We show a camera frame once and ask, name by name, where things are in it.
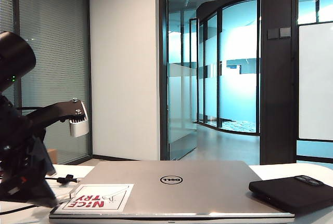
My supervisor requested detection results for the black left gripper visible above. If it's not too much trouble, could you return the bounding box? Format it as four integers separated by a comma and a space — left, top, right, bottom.
0, 127, 58, 208

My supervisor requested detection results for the black charging cable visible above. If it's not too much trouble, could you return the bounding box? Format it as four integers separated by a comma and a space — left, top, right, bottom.
0, 174, 79, 216

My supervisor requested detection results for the black smartphone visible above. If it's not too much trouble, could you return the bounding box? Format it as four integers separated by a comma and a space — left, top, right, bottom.
249, 175, 333, 216

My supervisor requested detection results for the large brown cardboard box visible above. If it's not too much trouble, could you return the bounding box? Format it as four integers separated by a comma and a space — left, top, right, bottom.
47, 149, 58, 165

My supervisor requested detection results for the white Nice Try sticker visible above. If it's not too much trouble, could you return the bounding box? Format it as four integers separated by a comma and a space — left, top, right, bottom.
54, 183, 135, 212

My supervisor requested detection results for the silver Dell laptop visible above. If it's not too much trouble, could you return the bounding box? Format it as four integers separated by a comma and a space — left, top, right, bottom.
48, 160, 296, 224

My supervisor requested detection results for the whiteboard on black rolling stand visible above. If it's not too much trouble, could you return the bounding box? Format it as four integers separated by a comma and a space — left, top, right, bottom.
290, 21, 333, 141

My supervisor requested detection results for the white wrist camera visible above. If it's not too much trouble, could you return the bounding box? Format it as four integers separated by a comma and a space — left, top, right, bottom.
68, 100, 90, 138

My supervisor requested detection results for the glass door black frame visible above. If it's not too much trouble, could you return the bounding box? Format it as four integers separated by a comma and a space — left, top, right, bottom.
166, 17, 200, 161

